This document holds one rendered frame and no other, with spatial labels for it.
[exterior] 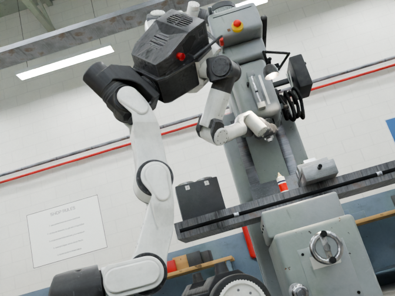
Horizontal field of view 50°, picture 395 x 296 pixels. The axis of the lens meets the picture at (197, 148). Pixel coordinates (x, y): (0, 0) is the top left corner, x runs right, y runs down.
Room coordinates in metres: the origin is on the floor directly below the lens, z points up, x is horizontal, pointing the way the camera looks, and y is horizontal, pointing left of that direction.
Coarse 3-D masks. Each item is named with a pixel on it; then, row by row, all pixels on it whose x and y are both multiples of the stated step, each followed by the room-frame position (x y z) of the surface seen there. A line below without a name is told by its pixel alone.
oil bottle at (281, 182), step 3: (279, 174) 2.05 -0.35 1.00; (279, 177) 2.04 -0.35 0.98; (282, 177) 2.04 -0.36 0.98; (279, 180) 2.04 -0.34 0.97; (282, 180) 2.04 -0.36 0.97; (285, 180) 2.05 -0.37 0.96; (279, 183) 2.04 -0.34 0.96; (282, 183) 2.04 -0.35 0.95; (285, 183) 2.04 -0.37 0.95; (279, 186) 2.05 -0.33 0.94; (282, 186) 2.04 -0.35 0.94; (285, 186) 2.04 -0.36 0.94; (282, 189) 2.04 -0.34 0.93; (285, 189) 2.04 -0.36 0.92; (288, 189) 2.05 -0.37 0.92
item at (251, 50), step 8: (256, 40) 1.98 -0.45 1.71; (224, 48) 1.99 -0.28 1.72; (232, 48) 1.98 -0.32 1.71; (240, 48) 1.98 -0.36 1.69; (248, 48) 1.98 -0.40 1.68; (256, 48) 1.98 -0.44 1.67; (264, 48) 1.98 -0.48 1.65; (232, 56) 1.98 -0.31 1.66; (240, 56) 1.98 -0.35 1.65; (248, 56) 1.98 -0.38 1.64; (256, 56) 2.00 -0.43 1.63; (240, 64) 2.03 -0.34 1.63
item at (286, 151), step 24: (288, 120) 2.47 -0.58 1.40; (240, 144) 2.48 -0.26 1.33; (264, 144) 2.48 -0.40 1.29; (288, 144) 2.46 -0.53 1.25; (240, 168) 2.48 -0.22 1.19; (264, 168) 2.48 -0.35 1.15; (288, 168) 2.47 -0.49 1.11; (240, 192) 2.49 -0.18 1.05; (264, 240) 2.48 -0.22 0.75; (264, 264) 2.49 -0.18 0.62
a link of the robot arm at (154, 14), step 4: (152, 12) 1.88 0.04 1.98; (156, 12) 1.88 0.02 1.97; (160, 12) 1.88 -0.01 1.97; (164, 12) 1.89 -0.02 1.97; (148, 16) 1.86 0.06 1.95; (152, 16) 1.86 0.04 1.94; (156, 16) 1.86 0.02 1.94; (148, 20) 1.86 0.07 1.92; (152, 20) 1.85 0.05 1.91; (148, 24) 1.83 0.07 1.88
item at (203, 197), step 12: (204, 180) 2.09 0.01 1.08; (216, 180) 2.10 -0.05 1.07; (180, 192) 2.08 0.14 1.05; (192, 192) 2.08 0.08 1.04; (204, 192) 2.09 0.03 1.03; (216, 192) 2.10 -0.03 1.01; (180, 204) 2.07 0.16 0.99; (192, 204) 2.08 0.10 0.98; (204, 204) 2.09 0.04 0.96; (216, 204) 2.10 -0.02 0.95; (192, 216) 2.08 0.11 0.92
